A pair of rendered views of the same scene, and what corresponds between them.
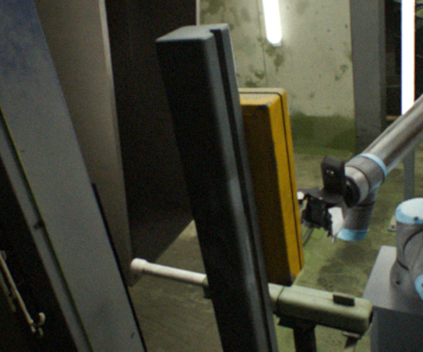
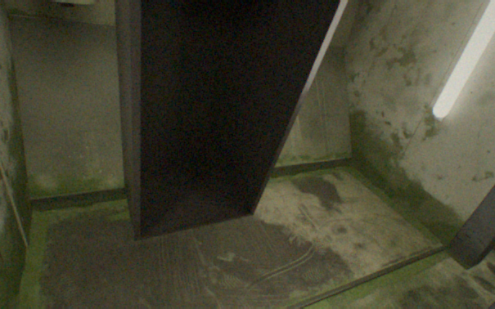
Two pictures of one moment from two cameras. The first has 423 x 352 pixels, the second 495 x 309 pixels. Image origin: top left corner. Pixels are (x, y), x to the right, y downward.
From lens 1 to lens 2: 1.16 m
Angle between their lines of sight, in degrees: 23
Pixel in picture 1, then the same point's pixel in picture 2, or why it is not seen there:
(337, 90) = (467, 189)
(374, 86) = not seen: outside the picture
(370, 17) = not seen: outside the picture
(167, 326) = (173, 276)
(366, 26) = not seen: outside the picture
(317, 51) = (472, 145)
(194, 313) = (198, 283)
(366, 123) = (474, 233)
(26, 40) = not seen: outside the picture
